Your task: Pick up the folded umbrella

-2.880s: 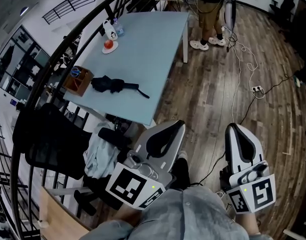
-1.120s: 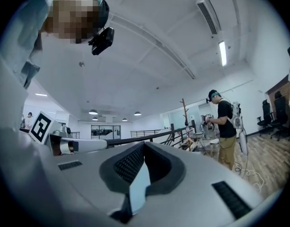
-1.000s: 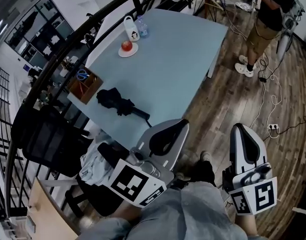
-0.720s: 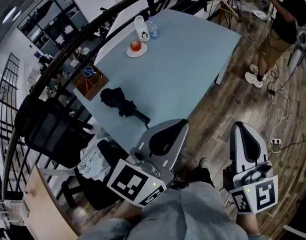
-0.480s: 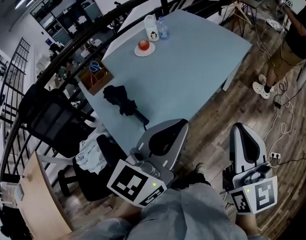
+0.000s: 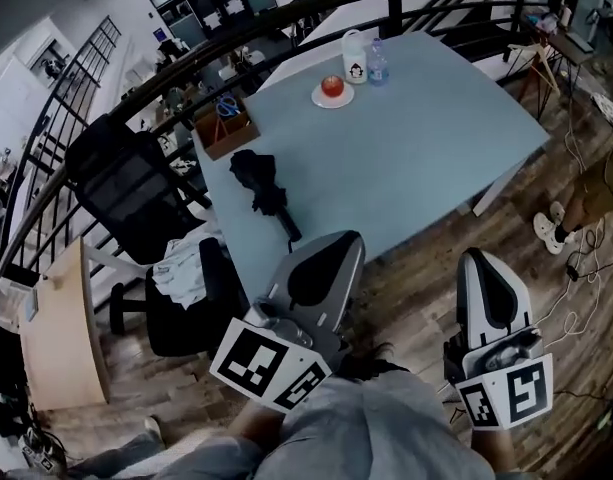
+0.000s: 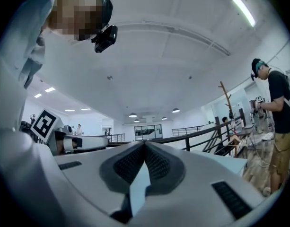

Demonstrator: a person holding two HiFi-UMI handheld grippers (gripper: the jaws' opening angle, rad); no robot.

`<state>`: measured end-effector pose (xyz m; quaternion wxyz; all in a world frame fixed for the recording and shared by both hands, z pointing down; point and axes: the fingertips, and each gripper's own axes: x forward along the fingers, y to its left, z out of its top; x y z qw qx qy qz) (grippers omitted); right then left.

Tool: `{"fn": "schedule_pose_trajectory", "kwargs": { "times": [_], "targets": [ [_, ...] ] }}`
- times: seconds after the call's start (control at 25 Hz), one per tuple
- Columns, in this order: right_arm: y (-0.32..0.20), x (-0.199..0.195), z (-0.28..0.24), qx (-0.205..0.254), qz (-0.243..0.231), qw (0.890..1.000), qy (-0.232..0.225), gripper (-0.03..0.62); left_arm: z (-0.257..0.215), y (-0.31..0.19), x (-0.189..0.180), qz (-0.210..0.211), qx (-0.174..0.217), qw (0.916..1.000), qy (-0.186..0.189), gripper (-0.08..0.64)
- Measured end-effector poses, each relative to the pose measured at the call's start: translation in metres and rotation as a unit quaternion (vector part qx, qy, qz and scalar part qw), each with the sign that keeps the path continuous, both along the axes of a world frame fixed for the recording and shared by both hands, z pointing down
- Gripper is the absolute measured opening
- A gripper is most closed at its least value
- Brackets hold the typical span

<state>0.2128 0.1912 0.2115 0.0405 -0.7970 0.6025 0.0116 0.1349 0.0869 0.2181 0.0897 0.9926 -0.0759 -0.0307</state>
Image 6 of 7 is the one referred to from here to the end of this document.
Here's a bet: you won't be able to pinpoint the white penguin print mug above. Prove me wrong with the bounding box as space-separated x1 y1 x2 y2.
340 28 370 85

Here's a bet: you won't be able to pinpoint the brown wooden organizer box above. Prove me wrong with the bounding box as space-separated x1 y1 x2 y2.
192 95 262 162

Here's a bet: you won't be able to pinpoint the dark glass office partition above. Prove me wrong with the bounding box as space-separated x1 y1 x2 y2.
133 0 280 49

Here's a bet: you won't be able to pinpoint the black mesh office chair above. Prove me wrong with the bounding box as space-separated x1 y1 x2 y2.
64 113 250 358

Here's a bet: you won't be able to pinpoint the black umbrella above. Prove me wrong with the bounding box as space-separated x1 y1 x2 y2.
229 149 304 254

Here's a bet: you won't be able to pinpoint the clear plastic water bottle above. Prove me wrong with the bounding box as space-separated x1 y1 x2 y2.
367 37 391 88

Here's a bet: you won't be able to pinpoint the person's left forearm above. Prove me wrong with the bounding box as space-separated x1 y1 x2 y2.
228 402 287 444

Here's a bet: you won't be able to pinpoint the white table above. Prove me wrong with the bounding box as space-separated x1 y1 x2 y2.
258 5 392 92

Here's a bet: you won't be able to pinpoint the blue scissors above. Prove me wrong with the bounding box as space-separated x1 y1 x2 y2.
215 95 241 118

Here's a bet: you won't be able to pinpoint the pale crumpled cloth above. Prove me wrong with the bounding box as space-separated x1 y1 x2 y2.
151 237 212 312

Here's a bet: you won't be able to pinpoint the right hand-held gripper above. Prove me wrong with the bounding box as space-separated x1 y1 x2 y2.
443 246 555 430

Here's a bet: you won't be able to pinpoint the person's right forearm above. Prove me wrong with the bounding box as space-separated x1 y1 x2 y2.
470 425 517 474

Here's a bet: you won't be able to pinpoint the curved light wood desk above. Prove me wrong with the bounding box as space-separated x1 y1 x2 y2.
18 236 111 412

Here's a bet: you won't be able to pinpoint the black metal railing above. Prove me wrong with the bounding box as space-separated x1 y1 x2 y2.
0 0 577 279

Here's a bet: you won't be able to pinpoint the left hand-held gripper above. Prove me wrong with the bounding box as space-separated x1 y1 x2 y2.
209 229 367 414

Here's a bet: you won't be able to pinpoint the light blue table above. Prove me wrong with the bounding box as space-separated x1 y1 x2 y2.
190 30 552 314

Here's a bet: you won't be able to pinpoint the person's light grey shirt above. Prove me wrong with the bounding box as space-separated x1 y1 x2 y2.
160 367 497 480

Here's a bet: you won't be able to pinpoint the white plate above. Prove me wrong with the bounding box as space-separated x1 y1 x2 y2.
310 80 356 110

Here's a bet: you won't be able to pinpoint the grey tablet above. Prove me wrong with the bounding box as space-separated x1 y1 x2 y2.
24 285 40 322

